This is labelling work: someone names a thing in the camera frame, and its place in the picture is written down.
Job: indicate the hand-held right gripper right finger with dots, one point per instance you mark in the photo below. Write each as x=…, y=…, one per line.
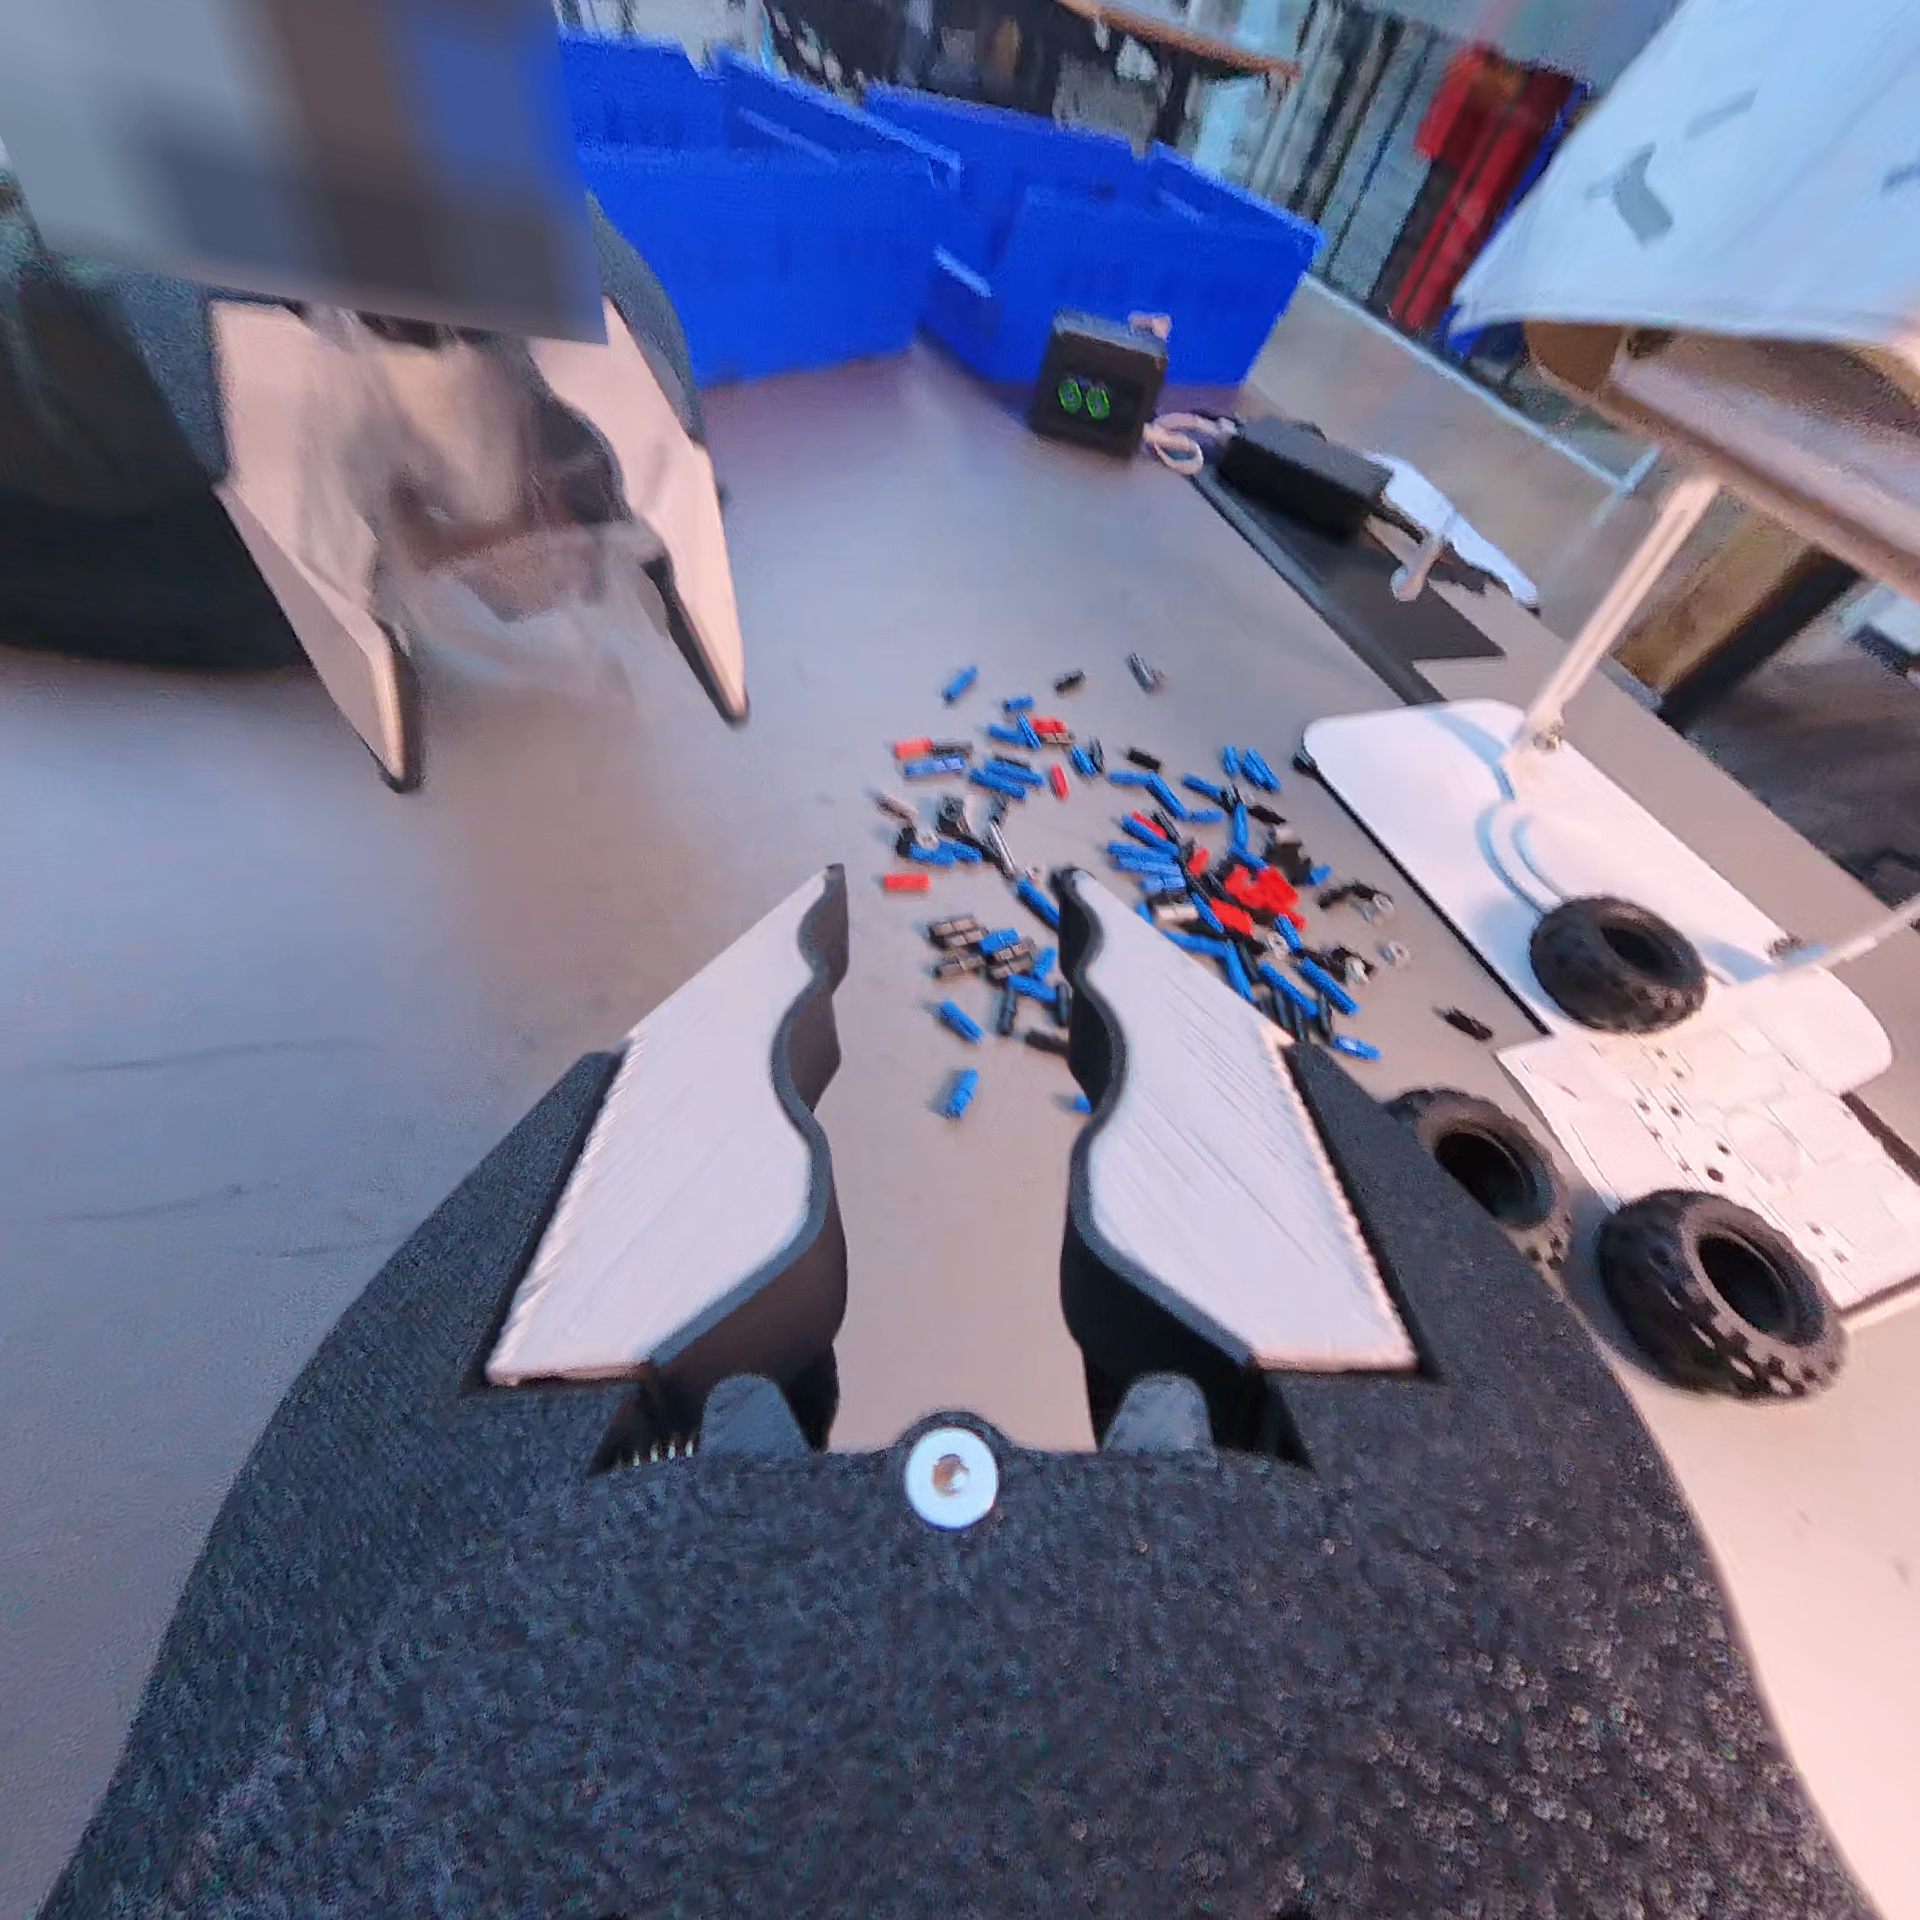
x=1217, y=1188

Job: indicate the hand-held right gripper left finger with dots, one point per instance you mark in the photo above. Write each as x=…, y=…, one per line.
x=691, y=1171

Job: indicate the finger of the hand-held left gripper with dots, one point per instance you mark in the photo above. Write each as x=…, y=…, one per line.
x=315, y=482
x=660, y=451

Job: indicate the clear plastic bag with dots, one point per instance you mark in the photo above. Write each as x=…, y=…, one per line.
x=497, y=511

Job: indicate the large pile of toy pins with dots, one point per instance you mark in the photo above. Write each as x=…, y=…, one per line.
x=1154, y=857

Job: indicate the grey desk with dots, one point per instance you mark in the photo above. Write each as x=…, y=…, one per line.
x=300, y=902

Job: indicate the white desk lamp stand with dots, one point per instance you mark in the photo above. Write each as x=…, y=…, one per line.
x=1440, y=797

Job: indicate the black desk mat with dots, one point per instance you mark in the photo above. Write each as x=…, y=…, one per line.
x=1365, y=615

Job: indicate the black toy tyre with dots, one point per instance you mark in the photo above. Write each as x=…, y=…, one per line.
x=1620, y=967
x=1720, y=1297
x=1487, y=1171

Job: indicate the long black toy pin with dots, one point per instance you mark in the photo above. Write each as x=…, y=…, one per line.
x=1466, y=1025

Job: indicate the black charger with green display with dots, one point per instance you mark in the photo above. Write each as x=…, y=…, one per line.
x=1100, y=385

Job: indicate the white sticker sheet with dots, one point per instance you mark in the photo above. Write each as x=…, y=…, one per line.
x=1725, y=1126

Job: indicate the black power adapter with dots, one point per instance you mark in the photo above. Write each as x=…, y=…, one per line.
x=1298, y=476

